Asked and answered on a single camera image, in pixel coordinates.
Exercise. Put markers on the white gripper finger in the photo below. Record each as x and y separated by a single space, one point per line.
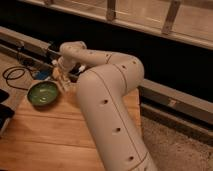
65 85

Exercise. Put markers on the black power adapter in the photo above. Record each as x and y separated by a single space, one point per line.
53 47

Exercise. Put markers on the black object at left edge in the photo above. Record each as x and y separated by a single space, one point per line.
5 111

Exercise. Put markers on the green ceramic bowl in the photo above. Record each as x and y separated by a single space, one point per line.
43 93

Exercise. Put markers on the white plastic bottle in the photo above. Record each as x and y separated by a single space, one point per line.
57 72

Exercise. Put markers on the window frame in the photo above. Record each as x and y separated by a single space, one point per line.
187 21

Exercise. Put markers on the wooden baseboard rail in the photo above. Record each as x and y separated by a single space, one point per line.
188 108

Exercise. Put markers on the blue object on floor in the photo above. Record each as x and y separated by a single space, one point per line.
42 75

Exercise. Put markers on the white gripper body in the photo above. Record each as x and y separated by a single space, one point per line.
65 65

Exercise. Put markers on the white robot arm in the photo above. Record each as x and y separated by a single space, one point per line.
100 91

